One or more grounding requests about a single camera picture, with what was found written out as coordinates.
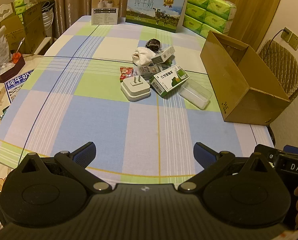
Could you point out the green tissue pack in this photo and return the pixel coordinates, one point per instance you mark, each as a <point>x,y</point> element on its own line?
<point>20,2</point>

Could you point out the small milk carton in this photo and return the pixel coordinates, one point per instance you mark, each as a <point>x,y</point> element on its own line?
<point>145,70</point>

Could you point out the brown cardboard box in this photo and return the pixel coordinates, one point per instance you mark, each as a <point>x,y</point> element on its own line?
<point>229,80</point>

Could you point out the slim white green box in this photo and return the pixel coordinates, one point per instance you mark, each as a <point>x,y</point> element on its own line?
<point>162,55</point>

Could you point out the blue milk gift box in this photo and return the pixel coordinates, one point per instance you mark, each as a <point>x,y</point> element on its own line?
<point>151,7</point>

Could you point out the metal spoon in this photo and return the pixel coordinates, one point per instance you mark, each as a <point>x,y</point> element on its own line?
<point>20,45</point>

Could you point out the blue printed leaflet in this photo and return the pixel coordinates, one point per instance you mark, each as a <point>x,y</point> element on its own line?
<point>16,85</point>

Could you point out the white cloth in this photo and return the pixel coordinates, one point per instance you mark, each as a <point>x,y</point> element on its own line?
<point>142,55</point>

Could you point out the white power adapter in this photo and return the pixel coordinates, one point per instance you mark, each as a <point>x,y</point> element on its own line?
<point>135,90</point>

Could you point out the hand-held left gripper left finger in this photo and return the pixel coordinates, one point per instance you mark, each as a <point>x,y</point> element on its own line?
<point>87,152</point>

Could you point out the dark wooden tray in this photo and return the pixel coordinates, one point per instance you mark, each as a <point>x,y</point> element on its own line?
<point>9,72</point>

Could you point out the open brown carton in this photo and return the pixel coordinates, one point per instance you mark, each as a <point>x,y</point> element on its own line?
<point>31,30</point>

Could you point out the stack of green tissue packs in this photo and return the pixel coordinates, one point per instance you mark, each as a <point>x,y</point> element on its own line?
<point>209,12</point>

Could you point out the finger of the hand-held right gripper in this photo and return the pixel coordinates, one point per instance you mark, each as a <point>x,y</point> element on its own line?
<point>266,152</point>

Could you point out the metal bucket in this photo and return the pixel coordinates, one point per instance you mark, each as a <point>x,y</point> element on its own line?
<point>47,20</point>

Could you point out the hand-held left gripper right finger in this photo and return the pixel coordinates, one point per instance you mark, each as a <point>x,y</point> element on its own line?
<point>204,155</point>

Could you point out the red snack packet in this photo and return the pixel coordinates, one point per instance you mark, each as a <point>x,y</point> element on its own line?
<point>126,73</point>

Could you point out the green white medicine box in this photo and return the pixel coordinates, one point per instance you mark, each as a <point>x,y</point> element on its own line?
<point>167,80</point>

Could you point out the quilted beige chair cover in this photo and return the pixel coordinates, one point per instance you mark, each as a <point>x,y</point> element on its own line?
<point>284,62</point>

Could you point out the double wall socket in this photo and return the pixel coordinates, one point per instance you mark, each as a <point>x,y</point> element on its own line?
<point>294,41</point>

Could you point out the white carved chair back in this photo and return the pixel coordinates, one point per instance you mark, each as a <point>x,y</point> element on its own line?
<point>1,12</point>

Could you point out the clear plastic container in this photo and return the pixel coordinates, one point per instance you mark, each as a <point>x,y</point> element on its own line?
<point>195,95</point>

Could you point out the white appliance box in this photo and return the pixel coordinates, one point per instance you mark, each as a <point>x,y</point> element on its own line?
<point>105,7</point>

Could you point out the dark hair scrunchie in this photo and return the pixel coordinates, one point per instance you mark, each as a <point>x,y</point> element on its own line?
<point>152,43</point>

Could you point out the orange small object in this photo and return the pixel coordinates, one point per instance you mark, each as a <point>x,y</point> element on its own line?
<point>16,57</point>

